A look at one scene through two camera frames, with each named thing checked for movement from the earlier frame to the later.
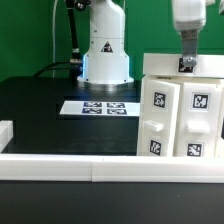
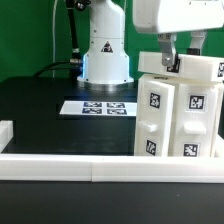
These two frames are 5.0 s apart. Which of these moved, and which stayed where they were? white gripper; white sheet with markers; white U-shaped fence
Moved: white gripper
Stayed: white U-shaped fence; white sheet with markers
